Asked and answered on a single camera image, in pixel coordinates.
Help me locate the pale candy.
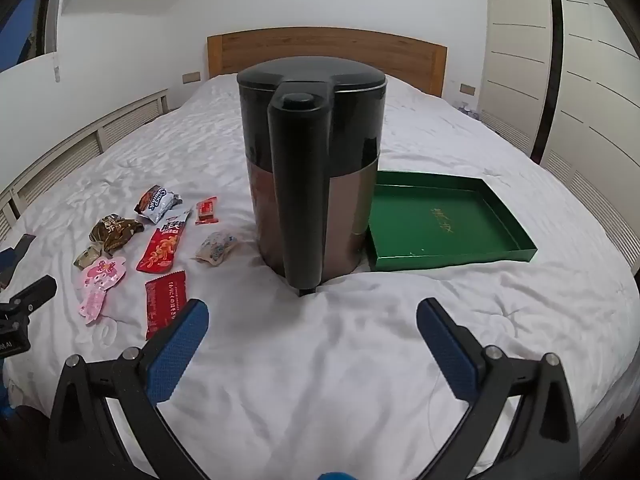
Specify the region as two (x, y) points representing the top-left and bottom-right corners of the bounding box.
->
(195, 231), (240, 265)

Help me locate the green tray box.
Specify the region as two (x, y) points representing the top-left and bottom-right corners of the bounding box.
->
(367, 170), (538, 271)

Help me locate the wooden headboard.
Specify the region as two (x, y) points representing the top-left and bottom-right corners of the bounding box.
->
(207, 27), (448, 99)

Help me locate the small tan snack packet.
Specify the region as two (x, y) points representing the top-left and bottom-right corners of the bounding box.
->
(73, 242), (106, 271)

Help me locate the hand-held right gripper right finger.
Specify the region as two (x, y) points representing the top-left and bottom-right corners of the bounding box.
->
(415, 297), (581, 480)

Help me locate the window with dark frame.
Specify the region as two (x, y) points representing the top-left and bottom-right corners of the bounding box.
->
(0, 0), (63, 73)

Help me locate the silver and brown cookie packet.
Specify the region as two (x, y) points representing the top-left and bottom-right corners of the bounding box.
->
(134, 185), (183, 225)

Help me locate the white slatted radiator cover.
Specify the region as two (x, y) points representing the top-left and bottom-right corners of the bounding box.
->
(0, 87), (171, 231)

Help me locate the long red snack packet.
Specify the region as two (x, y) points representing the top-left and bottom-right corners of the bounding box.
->
(136, 210), (193, 275)

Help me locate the white wardrobe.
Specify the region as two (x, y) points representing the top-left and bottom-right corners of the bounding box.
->
(477, 0), (640, 261)

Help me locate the black and brown electric kettle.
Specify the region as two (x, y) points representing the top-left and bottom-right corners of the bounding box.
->
(236, 57), (388, 297)

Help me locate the white bed quilt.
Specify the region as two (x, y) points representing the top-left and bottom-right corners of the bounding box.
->
(0, 74), (640, 480)

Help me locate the small red candy packet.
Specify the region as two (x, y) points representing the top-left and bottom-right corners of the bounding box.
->
(195, 196), (220, 226)

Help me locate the red rectangular snack packet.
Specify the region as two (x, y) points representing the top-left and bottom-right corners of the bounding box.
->
(145, 270), (188, 342)

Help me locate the pink cartoon snack packet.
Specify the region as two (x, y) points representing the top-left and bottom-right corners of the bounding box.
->
(75, 256), (127, 327)

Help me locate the brown snack packet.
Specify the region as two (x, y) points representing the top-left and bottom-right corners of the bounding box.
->
(89, 214), (145, 256)

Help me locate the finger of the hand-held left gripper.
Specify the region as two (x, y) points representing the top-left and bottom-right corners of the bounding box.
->
(0, 234), (37, 291)
(0, 275), (58, 319)

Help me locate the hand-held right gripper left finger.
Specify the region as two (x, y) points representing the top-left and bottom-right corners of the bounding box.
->
(47, 298), (211, 480)

